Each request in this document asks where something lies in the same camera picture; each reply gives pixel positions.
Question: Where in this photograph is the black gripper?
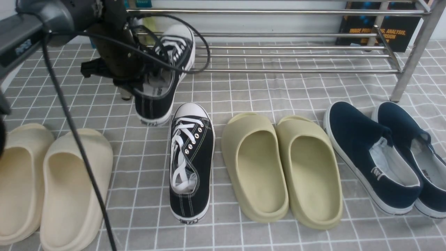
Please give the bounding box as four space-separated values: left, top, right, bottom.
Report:
80 21 164 91

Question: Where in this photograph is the black canvas sneaker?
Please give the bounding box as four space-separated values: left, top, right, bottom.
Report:
135 24 195 127
169 102 215 225

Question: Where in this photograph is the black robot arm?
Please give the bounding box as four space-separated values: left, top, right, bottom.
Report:
1 0 169 116

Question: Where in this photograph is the navy slip-on shoe left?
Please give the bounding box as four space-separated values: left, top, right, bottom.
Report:
323 101 422 215

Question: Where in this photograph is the navy slip-on shoe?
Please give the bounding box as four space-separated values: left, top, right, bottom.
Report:
323 101 422 215
372 101 446 219

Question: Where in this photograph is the navy slip-on shoe right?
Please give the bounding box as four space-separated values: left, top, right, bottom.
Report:
372 101 446 219

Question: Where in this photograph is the silver metal shoe rack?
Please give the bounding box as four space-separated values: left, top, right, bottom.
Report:
127 0 445 103

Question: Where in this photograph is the cream foam slipper far left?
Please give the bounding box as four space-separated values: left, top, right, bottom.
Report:
0 123 55 246

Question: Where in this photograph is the cream foam slipper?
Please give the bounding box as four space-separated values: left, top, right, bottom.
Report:
0 123 55 246
40 128 114 251

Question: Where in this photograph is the olive foam slipper left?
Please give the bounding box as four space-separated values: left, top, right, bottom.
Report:
221 112 289 223

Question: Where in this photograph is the olive foam slipper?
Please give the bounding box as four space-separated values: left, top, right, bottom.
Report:
221 112 289 223
275 115 344 230

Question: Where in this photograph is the olive foam slipper right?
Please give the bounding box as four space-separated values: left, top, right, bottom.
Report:
275 115 344 230

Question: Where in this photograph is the black book orange text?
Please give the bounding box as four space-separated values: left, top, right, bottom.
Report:
336 2 421 53

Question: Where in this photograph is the black cable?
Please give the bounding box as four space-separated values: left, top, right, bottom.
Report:
16 12 211 251

